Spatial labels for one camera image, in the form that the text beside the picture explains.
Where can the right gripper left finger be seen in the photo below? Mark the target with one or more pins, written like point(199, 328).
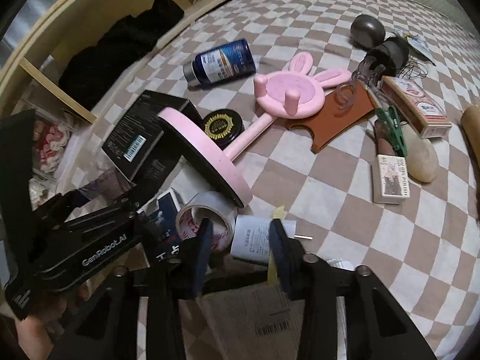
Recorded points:
point(194, 255)

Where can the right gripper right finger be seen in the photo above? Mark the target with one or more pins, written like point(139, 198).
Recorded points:
point(288, 256)

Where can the person left hand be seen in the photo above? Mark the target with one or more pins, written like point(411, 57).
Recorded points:
point(32, 332)

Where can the white power adapter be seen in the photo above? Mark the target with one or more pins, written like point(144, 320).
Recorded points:
point(251, 239)

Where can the dark blue card packet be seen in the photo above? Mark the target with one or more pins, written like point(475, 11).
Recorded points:
point(161, 239)

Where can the black product box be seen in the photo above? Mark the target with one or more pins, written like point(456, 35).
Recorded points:
point(138, 146)

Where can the small white gel polish box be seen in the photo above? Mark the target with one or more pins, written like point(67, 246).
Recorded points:
point(390, 180)

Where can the black gold round tin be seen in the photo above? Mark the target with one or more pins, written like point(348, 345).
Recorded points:
point(223, 126)

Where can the brown leather piece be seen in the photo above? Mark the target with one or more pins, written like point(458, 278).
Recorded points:
point(328, 123)

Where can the checkered bed sheet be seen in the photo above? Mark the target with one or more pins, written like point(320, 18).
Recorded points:
point(426, 250)

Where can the beige stone egg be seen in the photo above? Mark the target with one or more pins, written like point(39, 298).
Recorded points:
point(422, 160)

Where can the pink bunny stand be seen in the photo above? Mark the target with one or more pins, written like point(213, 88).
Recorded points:
point(287, 94)

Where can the black cloth on shelf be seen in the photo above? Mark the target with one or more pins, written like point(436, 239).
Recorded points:
point(90, 73)

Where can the green clothes peg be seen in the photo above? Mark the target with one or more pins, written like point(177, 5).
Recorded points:
point(390, 121)

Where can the clear hair claw clip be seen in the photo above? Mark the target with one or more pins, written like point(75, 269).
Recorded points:
point(366, 76)

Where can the pink playing card box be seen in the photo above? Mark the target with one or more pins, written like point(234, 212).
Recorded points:
point(423, 113)

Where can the blue supplement bottle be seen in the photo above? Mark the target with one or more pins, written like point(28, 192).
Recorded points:
point(224, 63)

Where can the wooden side shelf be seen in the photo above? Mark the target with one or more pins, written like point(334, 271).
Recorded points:
point(68, 27)

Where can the black cylinder cap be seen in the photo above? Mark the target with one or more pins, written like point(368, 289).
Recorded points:
point(393, 54)

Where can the dark grey egg object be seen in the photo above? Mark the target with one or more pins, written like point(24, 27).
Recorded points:
point(367, 31)

